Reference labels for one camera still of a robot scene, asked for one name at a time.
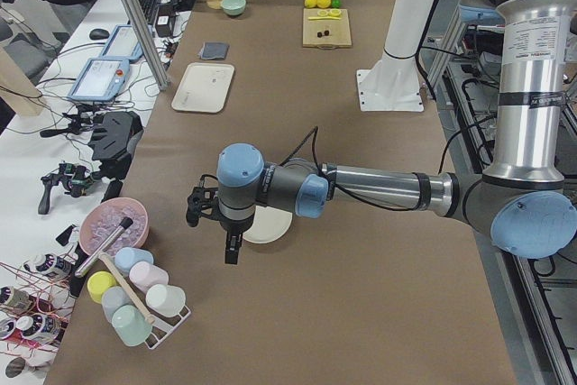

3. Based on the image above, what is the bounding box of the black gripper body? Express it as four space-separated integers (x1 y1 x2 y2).
219 201 255 235

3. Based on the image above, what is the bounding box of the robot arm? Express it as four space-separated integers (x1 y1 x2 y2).
212 0 576 264

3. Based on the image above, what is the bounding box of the cream rabbit tray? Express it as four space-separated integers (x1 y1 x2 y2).
171 62 234 114

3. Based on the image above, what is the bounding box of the round cream plate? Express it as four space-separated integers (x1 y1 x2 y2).
243 206 293 244

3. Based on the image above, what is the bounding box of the white cup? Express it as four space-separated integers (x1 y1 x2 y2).
145 284 186 317

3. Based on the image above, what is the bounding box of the pink cup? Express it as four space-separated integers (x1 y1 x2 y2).
129 261 169 293

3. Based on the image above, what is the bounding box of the metal muddler rod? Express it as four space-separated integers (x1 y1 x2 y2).
74 216 133 278

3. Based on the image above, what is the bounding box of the blue cup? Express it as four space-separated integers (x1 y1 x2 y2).
114 247 154 275

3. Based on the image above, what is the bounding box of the white cup rack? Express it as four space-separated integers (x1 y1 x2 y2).
144 306 191 350

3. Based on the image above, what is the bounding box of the pink bowl of ice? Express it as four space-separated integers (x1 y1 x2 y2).
79 197 149 256

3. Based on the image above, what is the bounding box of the grey cup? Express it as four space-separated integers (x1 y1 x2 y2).
101 286 133 323

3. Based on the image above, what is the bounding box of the mint green cup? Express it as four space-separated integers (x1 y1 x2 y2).
111 305 152 347

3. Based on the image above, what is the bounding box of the yellow cup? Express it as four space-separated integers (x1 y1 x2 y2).
87 270 117 304

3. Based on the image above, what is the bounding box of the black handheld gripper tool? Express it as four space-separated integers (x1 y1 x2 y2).
38 162 102 215

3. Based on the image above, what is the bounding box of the grey folded cloth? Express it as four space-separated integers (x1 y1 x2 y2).
198 41 229 60

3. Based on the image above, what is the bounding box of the blue teach pendant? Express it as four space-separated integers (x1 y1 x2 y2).
68 57 130 103
100 24 143 62

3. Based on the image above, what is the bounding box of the wooden cutting board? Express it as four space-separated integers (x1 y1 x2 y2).
302 8 353 49

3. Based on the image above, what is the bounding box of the mint green bowl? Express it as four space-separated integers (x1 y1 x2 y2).
221 0 247 17

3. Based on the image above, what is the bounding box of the black box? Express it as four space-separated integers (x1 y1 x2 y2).
154 2 179 38

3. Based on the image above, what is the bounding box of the yellow plastic knife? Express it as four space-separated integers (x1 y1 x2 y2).
307 15 342 21

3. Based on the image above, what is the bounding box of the black computer mouse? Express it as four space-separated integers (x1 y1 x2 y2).
88 28 110 41

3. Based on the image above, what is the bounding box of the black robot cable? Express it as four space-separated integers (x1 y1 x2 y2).
279 125 497 212

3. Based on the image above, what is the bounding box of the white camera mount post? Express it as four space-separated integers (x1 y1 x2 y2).
357 0 434 112

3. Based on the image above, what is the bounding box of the aluminium frame post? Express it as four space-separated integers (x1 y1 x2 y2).
121 0 169 91

